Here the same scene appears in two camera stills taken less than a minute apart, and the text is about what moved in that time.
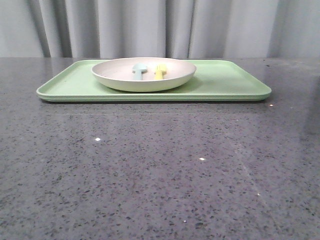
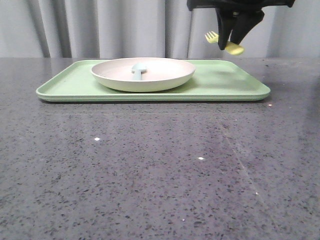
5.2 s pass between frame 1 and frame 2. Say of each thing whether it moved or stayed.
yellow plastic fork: moved
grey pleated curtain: stayed
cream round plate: stayed
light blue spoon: stayed
